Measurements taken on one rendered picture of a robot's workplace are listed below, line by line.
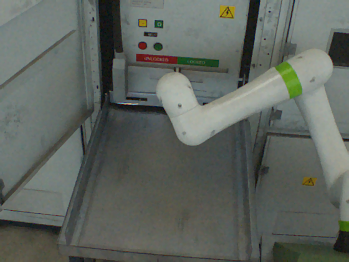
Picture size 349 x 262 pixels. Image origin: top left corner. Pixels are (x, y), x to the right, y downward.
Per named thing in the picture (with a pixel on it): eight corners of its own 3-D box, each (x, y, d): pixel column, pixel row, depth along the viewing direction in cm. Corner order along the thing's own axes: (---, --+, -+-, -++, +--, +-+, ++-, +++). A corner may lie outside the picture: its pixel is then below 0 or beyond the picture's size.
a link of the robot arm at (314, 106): (364, 203, 156) (311, 65, 166) (381, 203, 140) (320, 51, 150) (331, 216, 156) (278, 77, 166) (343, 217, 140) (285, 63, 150)
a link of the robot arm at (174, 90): (181, 66, 134) (148, 83, 135) (200, 105, 136) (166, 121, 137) (182, 65, 148) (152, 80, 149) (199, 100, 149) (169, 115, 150)
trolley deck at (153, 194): (256, 272, 138) (260, 261, 135) (58, 254, 140) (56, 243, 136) (247, 133, 191) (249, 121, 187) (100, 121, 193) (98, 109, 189)
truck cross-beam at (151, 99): (240, 113, 189) (242, 101, 185) (109, 102, 190) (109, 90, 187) (239, 105, 193) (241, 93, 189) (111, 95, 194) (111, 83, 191)
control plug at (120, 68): (125, 101, 177) (124, 62, 166) (113, 100, 177) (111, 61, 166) (128, 89, 183) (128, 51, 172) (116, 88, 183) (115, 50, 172)
